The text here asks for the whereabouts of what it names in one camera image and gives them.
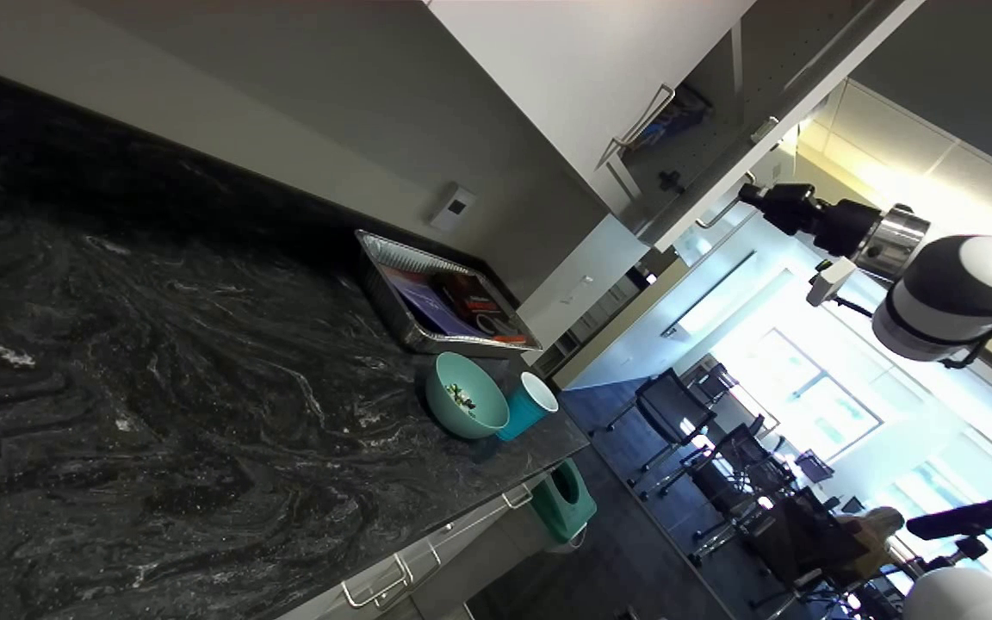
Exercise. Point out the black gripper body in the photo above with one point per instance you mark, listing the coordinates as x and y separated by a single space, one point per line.
810 218

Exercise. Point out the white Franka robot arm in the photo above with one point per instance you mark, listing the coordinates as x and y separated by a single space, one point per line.
966 286

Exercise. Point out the metal cupboard hinge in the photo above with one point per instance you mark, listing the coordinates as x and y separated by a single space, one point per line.
669 179

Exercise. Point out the blue item inside cupboard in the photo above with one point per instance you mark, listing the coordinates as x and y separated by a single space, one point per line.
674 120

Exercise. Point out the black office chair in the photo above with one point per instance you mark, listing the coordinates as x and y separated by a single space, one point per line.
669 405
742 482

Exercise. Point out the white upper cabinet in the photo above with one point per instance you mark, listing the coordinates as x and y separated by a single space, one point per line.
553 56

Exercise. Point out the dark orange packet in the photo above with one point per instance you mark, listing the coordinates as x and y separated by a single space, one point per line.
493 310

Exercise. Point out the teal plastic cup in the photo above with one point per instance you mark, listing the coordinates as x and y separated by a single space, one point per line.
527 413

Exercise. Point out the seated person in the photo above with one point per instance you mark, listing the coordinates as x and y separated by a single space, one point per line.
835 543

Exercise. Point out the purple packet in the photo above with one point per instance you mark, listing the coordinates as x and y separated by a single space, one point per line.
427 300

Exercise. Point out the green waste bin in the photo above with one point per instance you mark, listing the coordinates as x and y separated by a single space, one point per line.
562 504

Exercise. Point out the teal bowl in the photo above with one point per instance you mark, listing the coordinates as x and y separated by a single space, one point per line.
458 396

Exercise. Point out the white lower cabinet fronts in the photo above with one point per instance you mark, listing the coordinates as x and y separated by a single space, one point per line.
461 561

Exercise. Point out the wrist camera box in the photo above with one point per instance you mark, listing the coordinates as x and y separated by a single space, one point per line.
827 281

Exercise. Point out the white wall switch plate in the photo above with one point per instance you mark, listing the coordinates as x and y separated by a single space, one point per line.
453 209

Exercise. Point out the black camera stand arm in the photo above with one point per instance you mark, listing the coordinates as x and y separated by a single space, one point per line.
966 519

